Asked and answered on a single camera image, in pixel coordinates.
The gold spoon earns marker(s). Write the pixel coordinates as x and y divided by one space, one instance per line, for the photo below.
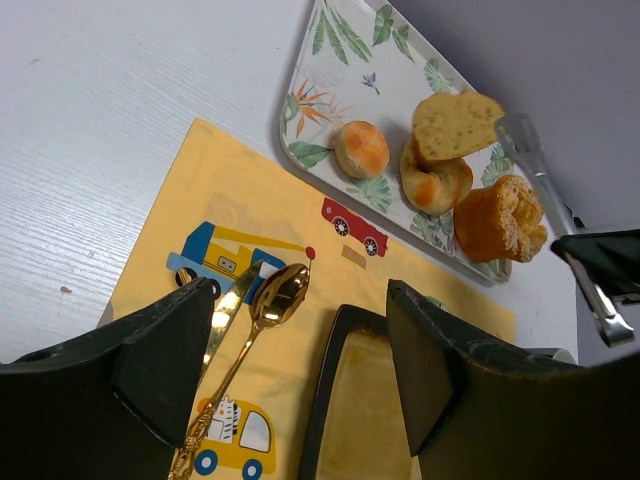
274 303

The small round bun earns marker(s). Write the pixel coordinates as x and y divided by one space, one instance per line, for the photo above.
361 150

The sugar topped round bread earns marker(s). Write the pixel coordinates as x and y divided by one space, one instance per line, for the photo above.
502 221

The sliced bread piece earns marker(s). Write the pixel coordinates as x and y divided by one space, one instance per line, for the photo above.
446 126

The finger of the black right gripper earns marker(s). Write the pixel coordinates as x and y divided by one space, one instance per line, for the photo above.
611 260

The green mug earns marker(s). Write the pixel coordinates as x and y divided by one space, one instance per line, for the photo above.
557 354

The yellow vehicle print placemat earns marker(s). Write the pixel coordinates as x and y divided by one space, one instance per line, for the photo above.
246 209

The twisted ring bread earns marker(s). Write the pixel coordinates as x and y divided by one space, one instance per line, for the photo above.
434 190

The gold fork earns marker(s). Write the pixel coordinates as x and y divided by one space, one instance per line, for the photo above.
183 276

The metal tongs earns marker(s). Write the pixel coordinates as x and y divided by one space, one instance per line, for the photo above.
520 142

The black square plate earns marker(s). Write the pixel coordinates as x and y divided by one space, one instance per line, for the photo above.
356 427

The floral serving tray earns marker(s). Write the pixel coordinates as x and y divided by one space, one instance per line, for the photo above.
363 60

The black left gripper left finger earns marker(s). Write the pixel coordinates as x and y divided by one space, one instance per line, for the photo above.
113 403

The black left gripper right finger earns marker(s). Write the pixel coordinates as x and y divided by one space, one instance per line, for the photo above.
477 407

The gold knife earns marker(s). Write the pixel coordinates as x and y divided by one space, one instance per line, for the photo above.
229 305

